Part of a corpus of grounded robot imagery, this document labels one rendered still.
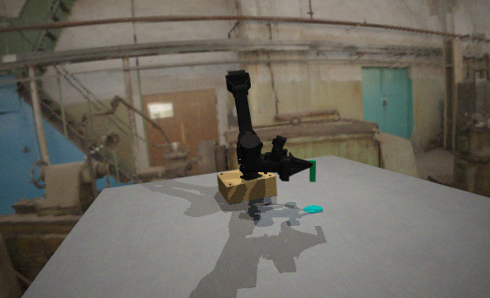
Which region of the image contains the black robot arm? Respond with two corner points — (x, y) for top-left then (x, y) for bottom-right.
(225, 70), (287, 180)

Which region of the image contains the cyan circle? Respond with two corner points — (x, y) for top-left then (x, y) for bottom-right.
(304, 205), (322, 213)

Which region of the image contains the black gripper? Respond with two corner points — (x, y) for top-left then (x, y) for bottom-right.
(261, 149), (313, 182)

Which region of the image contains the green rectangular post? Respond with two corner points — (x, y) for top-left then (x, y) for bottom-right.
(310, 160), (316, 181)

